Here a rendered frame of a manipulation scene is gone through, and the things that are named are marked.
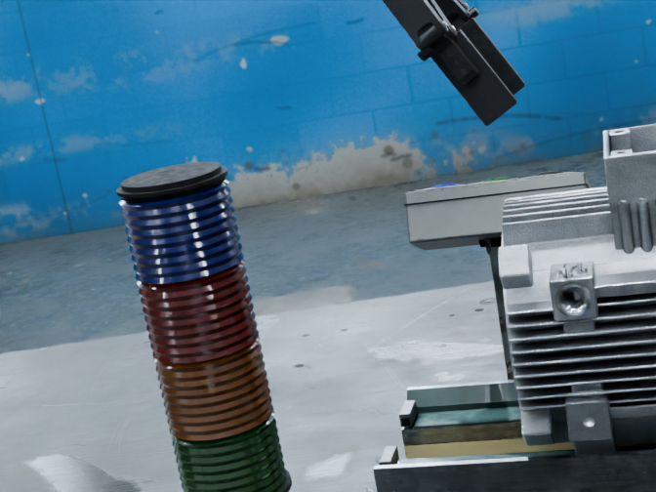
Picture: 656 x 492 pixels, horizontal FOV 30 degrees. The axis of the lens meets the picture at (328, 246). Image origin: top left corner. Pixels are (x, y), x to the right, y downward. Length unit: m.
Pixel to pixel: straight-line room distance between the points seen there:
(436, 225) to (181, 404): 0.54
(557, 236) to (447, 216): 0.27
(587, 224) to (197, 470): 0.36
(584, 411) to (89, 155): 5.85
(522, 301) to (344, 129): 5.54
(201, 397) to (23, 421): 0.96
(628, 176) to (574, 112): 5.57
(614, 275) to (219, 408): 0.33
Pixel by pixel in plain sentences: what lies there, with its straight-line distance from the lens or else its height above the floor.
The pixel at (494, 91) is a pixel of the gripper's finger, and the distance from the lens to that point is 0.94.
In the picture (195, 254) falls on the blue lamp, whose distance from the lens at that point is 0.64.
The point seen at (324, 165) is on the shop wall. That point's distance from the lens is 6.44.
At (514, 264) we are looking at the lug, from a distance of 0.87.
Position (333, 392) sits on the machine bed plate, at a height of 0.80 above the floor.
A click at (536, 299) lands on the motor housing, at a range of 0.88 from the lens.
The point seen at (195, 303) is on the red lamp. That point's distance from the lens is 0.65.
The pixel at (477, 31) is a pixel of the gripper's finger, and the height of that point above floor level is 1.23.
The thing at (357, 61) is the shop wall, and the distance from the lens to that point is 6.35.
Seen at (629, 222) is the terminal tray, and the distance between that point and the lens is 0.88.
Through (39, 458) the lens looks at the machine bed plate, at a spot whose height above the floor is 0.80.
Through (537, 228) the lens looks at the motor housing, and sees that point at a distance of 0.90.
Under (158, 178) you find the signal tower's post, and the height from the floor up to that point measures 1.22.
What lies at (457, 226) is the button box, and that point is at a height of 1.04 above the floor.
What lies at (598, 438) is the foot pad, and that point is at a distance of 0.89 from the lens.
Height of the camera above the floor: 1.33
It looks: 14 degrees down
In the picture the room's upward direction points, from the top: 10 degrees counter-clockwise
